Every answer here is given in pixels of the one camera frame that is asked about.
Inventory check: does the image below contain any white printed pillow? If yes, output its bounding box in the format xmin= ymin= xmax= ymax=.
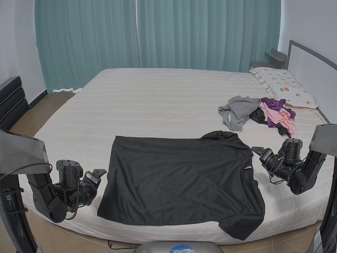
xmin=250 ymin=67 xmax=319 ymax=109

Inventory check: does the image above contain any grey garment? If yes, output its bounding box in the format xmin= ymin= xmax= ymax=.
xmin=218 ymin=96 xmax=262 ymax=133

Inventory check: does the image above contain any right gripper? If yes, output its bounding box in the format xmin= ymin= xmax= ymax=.
xmin=251 ymin=147 xmax=280 ymax=169

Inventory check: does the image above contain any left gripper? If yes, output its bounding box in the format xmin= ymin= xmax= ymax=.
xmin=80 ymin=168 xmax=107 ymax=194

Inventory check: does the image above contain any bed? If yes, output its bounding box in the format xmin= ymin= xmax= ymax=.
xmin=22 ymin=40 xmax=337 ymax=245

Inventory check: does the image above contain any black cable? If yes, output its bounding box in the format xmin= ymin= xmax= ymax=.
xmin=269 ymin=176 xmax=289 ymax=186
xmin=107 ymin=240 xmax=140 ymax=250
xmin=0 ymin=163 xmax=53 ymax=184

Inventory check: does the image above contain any blue-green curtain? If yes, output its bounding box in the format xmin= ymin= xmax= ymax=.
xmin=136 ymin=0 xmax=282 ymax=73
xmin=35 ymin=0 xmax=140 ymax=93

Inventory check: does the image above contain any black T-shirt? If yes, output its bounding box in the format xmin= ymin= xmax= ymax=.
xmin=97 ymin=131 xmax=266 ymax=241

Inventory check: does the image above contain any pile of clothes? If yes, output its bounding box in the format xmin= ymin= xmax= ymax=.
xmin=249 ymin=97 xmax=297 ymax=139

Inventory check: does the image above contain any black chest of drawers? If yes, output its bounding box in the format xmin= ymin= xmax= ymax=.
xmin=0 ymin=76 xmax=29 ymax=130

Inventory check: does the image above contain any grey bedside table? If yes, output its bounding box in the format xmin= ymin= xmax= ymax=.
xmin=250 ymin=48 xmax=287 ymax=69

